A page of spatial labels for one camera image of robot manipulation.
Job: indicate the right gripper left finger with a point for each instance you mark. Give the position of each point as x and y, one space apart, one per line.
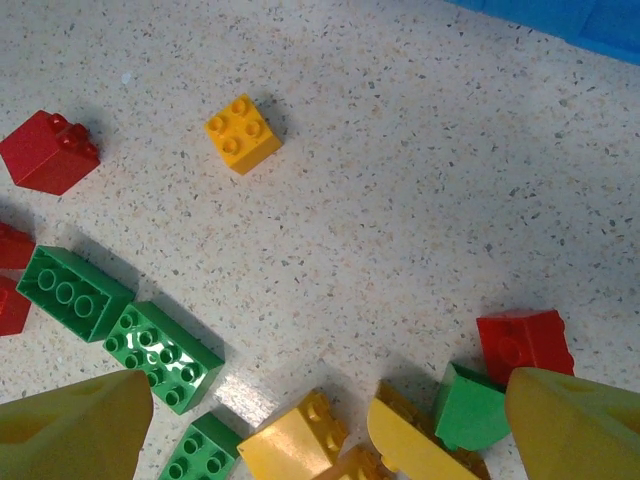
65 435

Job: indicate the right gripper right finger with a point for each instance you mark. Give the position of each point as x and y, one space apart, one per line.
585 435

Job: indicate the small red lego brick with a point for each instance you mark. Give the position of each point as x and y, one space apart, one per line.
525 342

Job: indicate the green sloped lego brick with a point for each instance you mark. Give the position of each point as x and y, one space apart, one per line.
467 415

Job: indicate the red two-by-four lego brick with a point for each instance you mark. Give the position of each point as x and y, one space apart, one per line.
15 247
11 307

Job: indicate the green two-by-four lego brick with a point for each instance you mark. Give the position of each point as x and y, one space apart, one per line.
65 291
165 357
200 450

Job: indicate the red square tall lego brick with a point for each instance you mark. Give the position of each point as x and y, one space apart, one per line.
45 157

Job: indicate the yellow sloped lego brick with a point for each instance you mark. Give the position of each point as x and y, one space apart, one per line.
410 445

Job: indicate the yellow square lego brick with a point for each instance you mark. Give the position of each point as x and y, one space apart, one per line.
243 135
285 445

